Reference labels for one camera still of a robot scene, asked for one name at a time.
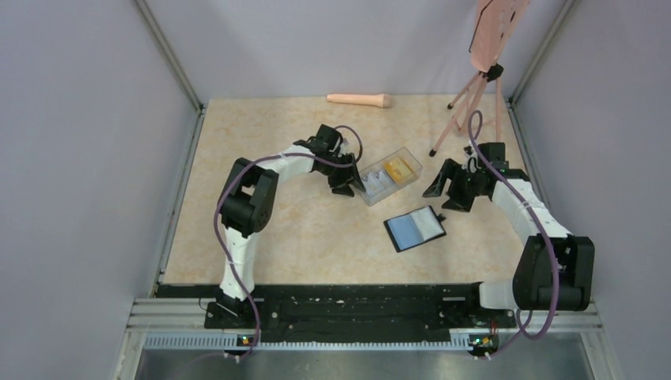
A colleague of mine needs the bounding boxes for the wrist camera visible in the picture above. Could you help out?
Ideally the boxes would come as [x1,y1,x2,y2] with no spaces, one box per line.
[463,146,479,173]
[332,139,360,160]

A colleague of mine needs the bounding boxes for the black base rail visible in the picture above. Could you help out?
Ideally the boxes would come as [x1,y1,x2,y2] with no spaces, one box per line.
[155,284,517,344]

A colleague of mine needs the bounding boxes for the gold credit card stack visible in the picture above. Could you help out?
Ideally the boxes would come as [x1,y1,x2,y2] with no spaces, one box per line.
[383,157,415,185]

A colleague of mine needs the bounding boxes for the black card holder wallet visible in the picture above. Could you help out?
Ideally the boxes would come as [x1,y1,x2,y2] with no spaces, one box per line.
[383,206,446,253]

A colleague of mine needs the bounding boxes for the silver credit card stack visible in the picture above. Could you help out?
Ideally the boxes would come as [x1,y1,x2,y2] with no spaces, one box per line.
[362,169,395,199]

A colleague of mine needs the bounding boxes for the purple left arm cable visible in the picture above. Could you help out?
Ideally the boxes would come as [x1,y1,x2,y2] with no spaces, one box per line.
[212,124,366,363]

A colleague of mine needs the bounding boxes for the clear plastic card box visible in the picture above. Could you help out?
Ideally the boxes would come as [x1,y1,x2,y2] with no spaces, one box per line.
[359,147,423,207]

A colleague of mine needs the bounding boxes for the pink tripod stand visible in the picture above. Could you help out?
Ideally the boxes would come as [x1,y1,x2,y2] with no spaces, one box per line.
[429,63,504,157]

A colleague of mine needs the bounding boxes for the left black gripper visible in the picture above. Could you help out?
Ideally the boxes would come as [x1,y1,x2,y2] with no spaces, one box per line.
[317,152,365,197]

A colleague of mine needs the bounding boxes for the pink board on tripod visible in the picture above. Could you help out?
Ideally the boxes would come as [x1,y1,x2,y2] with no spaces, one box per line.
[468,0,530,72]

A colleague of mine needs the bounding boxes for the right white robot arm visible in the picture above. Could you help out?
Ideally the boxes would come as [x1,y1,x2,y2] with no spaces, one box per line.
[423,142,595,326]

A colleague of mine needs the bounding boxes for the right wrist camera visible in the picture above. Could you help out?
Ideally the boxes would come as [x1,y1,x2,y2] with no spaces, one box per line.
[463,146,479,173]

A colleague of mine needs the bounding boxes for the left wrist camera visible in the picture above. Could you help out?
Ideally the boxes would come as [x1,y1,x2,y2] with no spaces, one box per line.
[332,139,360,160]

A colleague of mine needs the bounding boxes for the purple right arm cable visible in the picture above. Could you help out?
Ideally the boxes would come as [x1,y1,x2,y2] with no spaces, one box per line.
[466,110,561,360]

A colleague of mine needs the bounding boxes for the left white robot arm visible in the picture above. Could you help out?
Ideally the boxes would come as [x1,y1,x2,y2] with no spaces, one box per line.
[213,124,364,328]

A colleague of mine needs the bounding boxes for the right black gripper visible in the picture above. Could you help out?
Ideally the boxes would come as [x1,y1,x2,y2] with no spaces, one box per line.
[424,158,486,212]

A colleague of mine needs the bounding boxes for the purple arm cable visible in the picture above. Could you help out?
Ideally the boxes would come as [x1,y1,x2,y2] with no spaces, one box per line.
[466,110,561,360]
[212,124,366,363]

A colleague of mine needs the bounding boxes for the pink microphone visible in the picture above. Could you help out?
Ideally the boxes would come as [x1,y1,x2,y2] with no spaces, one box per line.
[326,93,393,108]

